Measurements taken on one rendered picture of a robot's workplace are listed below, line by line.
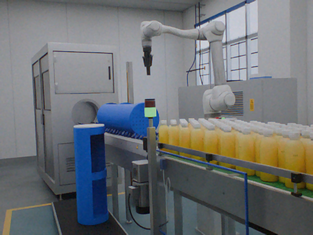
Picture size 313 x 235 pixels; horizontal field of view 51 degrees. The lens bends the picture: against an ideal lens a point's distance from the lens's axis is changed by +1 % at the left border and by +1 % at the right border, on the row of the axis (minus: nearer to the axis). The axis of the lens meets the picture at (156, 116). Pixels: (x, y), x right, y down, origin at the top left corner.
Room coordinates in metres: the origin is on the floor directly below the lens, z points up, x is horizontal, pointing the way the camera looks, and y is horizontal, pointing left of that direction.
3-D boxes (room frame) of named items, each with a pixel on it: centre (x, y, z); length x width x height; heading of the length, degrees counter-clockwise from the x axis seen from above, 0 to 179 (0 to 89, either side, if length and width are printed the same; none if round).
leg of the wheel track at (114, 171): (3.22, 0.44, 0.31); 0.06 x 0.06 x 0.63; 28
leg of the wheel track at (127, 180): (3.28, 0.32, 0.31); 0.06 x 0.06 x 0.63; 28
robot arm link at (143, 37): (2.78, 0.06, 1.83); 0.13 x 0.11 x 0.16; 19
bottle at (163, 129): (2.15, -0.05, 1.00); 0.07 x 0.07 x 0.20
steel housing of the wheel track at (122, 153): (3.25, 0.38, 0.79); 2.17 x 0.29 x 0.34; 28
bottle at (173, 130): (2.04, -0.11, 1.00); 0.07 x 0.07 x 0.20
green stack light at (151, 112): (1.82, 0.03, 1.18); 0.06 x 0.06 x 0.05
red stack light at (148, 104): (1.82, 0.03, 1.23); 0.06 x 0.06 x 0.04
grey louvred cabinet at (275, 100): (4.76, -1.02, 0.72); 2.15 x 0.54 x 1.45; 22
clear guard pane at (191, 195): (1.64, -0.16, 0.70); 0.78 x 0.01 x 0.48; 28
